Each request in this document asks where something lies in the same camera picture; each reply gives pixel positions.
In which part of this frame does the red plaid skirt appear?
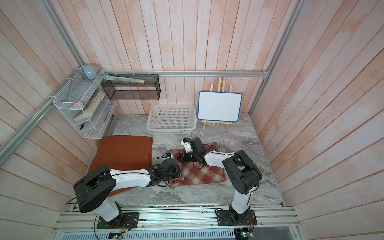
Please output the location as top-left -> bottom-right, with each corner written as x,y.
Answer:
169,150 -> 226,186

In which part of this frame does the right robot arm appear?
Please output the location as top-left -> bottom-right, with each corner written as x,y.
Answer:
178,137 -> 263,217

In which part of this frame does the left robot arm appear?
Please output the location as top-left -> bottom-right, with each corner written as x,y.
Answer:
74,157 -> 181,223

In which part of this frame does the white plastic basket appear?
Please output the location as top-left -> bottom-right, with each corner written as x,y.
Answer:
147,104 -> 197,135

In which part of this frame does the rust brown skirt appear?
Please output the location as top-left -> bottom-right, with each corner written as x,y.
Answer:
86,135 -> 154,197

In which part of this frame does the wooden easel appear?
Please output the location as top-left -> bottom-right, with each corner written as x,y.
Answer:
202,77 -> 233,132

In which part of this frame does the worn book on shelf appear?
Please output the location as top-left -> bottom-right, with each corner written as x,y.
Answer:
73,89 -> 106,122

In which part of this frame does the light green flat ruler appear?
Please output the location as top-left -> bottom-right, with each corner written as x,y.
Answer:
104,75 -> 145,83

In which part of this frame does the grey computer mouse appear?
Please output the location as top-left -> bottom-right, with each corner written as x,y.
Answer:
82,64 -> 99,81

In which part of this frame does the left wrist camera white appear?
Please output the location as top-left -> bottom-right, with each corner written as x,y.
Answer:
164,153 -> 174,159

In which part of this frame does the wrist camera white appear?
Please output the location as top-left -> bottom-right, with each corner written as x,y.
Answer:
164,153 -> 174,159
181,138 -> 193,153

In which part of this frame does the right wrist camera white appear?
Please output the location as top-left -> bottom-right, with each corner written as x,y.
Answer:
181,138 -> 193,153

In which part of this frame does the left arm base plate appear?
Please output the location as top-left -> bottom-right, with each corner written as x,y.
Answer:
96,212 -> 140,230

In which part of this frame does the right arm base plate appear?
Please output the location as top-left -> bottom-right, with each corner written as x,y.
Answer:
215,209 -> 258,227

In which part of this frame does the black wire mesh basket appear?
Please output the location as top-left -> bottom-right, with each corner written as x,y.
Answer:
102,74 -> 161,101

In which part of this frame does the aluminium rail frame front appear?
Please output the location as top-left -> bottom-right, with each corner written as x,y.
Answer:
50,204 -> 306,240

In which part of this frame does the white wire shelf rack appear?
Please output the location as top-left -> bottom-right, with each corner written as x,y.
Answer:
53,66 -> 117,139

